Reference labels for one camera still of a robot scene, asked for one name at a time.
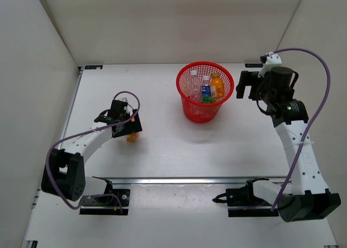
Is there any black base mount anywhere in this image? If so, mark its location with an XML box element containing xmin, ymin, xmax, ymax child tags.
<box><xmin>212</xmin><ymin>186</ymin><xmax>279</xmax><ymax>218</ymax></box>
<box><xmin>79</xmin><ymin>184</ymin><xmax>131</xmax><ymax>216</ymax></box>

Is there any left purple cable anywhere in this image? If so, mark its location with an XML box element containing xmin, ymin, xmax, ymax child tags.
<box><xmin>44</xmin><ymin>90</ymin><xmax>142</xmax><ymax>215</ymax></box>

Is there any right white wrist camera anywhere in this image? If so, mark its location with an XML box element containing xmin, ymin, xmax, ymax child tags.
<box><xmin>258</xmin><ymin>51</ymin><xmax>282</xmax><ymax>78</ymax></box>

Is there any black table label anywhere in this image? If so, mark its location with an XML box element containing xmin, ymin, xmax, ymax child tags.
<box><xmin>84</xmin><ymin>65</ymin><xmax>103</xmax><ymax>70</ymax></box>
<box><xmin>245</xmin><ymin>63</ymin><xmax>263</xmax><ymax>68</ymax></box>

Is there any green plastic bottle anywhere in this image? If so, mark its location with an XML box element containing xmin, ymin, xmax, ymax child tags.
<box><xmin>201</xmin><ymin>95</ymin><xmax>216</xmax><ymax>104</ymax></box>

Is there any left black table label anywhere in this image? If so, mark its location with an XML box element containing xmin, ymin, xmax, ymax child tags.
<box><xmin>84</xmin><ymin>65</ymin><xmax>103</xmax><ymax>70</ymax></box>

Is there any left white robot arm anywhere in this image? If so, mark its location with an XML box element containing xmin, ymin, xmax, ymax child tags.
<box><xmin>41</xmin><ymin>98</ymin><xmax>142</xmax><ymax>205</ymax></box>

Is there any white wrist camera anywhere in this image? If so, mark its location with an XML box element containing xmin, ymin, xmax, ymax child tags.
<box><xmin>118</xmin><ymin>97</ymin><xmax>128</xmax><ymax>103</ymax></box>
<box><xmin>258</xmin><ymin>51</ymin><xmax>282</xmax><ymax>78</ymax></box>

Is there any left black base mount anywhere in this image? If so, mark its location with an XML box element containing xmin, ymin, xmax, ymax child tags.
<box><xmin>79</xmin><ymin>184</ymin><xmax>131</xmax><ymax>216</ymax></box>

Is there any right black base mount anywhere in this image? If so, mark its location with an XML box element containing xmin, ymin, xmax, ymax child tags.
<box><xmin>212</xmin><ymin>186</ymin><xmax>279</xmax><ymax>218</ymax></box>

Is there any orange juice bottle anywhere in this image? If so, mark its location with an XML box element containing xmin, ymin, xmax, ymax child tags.
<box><xmin>126</xmin><ymin>133</ymin><xmax>139</xmax><ymax>143</ymax></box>

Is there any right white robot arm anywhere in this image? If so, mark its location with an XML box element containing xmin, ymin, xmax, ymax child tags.
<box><xmin>212</xmin><ymin>67</ymin><xmax>341</xmax><ymax>222</ymax></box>

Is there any large clear plastic bottle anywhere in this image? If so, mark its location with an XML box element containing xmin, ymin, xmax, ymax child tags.
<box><xmin>189</xmin><ymin>70</ymin><xmax>201</xmax><ymax>102</ymax></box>

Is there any red plastic mesh basket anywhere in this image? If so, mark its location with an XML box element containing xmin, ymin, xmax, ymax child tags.
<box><xmin>175</xmin><ymin>61</ymin><xmax>235</xmax><ymax>123</ymax></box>

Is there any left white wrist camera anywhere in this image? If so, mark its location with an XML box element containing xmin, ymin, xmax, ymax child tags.
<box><xmin>118</xmin><ymin>97</ymin><xmax>128</xmax><ymax>103</ymax></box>

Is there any orange bottle patterned label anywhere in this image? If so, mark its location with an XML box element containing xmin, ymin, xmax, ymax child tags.
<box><xmin>210</xmin><ymin>73</ymin><xmax>225</xmax><ymax>100</ymax></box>

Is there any right black table label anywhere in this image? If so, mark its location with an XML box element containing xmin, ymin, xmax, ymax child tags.
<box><xmin>245</xmin><ymin>63</ymin><xmax>263</xmax><ymax>68</ymax></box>

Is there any clear bottle blue label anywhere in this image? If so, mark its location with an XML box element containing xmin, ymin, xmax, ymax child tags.
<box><xmin>201</xmin><ymin>75</ymin><xmax>211</xmax><ymax>98</ymax></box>

